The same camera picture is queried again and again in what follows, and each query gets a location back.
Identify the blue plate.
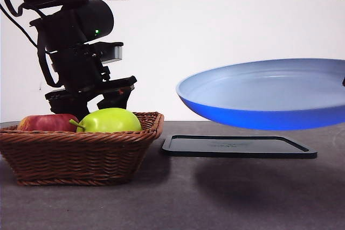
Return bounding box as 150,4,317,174
176,58,345,130

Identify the brown wicker basket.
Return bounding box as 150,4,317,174
0,111,165,187

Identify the green apple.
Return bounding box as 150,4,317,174
69,107,142,134

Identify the red apple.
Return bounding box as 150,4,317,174
17,114,80,132

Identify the black flat tray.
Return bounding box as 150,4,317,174
161,135,318,159

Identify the thick black looped cable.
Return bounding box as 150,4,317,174
37,36,63,88

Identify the pale grey camera box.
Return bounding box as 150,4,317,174
100,41,124,64

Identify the thin black cable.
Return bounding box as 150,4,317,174
0,3,38,47

